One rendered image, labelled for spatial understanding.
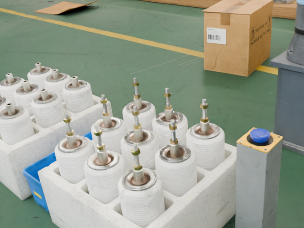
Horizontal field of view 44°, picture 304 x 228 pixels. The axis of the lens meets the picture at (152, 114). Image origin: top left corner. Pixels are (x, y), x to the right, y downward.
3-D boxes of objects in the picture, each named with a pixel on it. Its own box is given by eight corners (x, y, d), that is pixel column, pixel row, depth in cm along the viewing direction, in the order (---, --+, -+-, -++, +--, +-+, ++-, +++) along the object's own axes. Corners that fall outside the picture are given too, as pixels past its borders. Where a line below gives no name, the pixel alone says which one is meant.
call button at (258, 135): (255, 133, 82) (256, 125, 81) (273, 139, 79) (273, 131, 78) (246, 142, 79) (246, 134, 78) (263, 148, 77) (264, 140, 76)
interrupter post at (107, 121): (111, 127, 102) (110, 116, 100) (103, 128, 102) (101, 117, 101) (113, 122, 104) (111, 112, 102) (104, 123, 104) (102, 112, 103)
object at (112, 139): (131, 187, 107) (123, 132, 98) (98, 189, 108) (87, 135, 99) (134, 166, 115) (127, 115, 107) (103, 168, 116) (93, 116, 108)
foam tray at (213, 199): (146, 156, 132) (140, 111, 123) (245, 203, 107) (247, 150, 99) (51, 222, 108) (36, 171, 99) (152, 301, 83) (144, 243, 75)
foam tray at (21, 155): (59, 115, 165) (50, 77, 157) (117, 144, 140) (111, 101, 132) (-29, 156, 142) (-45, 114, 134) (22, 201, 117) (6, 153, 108)
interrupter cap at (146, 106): (148, 115, 106) (147, 112, 106) (122, 114, 108) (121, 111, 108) (154, 102, 113) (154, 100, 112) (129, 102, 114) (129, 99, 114)
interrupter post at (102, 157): (106, 164, 87) (104, 153, 86) (97, 164, 88) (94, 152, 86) (110, 158, 89) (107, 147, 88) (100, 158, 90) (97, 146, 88)
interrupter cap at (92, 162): (115, 172, 84) (114, 169, 84) (83, 170, 86) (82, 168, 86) (123, 152, 91) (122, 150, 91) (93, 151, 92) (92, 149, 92)
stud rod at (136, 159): (135, 173, 80) (131, 144, 77) (140, 172, 81) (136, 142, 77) (137, 176, 80) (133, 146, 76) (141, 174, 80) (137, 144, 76)
